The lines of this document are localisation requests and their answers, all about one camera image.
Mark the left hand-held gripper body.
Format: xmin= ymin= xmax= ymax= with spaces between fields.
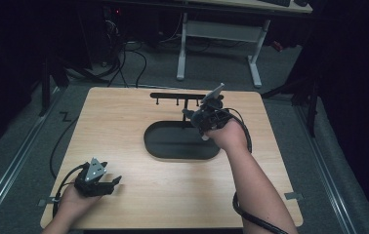
xmin=73 ymin=157 xmax=116 ymax=199

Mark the dark computer tower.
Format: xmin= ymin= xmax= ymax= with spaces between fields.
xmin=102 ymin=5 xmax=126 ymax=50

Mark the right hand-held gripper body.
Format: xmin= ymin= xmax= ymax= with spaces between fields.
xmin=190 ymin=82 xmax=236 ymax=135

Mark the bundle of black floor cables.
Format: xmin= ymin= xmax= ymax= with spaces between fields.
xmin=101 ymin=19 xmax=148 ymax=89

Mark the metal floor rail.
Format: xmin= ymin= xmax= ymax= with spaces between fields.
xmin=293 ymin=105 xmax=357 ymax=234
xmin=0 ymin=85 xmax=65 ymax=228

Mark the black key rack with tray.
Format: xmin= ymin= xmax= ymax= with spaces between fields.
xmin=143 ymin=92 xmax=225 ymax=161

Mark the person's left hand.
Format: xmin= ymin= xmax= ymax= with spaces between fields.
xmin=55 ymin=184 xmax=102 ymax=219

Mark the person's right hand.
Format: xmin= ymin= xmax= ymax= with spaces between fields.
xmin=204 ymin=119 xmax=251 ymax=154

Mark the red object under desk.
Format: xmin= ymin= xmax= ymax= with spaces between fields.
xmin=271 ymin=40 xmax=285 ymax=53

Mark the white frame desk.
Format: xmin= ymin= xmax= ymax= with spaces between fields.
xmin=176 ymin=0 xmax=314 ymax=89

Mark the grey tape strip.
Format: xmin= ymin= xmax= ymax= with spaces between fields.
xmin=283 ymin=191 xmax=305 ymax=201
xmin=37 ymin=197 xmax=59 ymax=208

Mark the left hand-held gripper cable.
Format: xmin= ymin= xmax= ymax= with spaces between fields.
xmin=51 ymin=161 xmax=91 ymax=219

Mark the black floor cable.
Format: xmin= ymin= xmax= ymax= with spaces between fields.
xmin=49 ymin=116 xmax=80 ymax=180

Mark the black metal stand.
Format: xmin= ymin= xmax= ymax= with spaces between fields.
xmin=38 ymin=55 xmax=71 ymax=117
xmin=260 ymin=74 xmax=321 ymax=138

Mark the right hand-held gripper cable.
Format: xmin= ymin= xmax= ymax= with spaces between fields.
xmin=216 ymin=106 xmax=289 ymax=234

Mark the hand-held gripper cable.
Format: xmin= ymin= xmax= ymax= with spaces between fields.
xmin=51 ymin=161 xmax=91 ymax=219
xmin=216 ymin=106 xmax=289 ymax=234

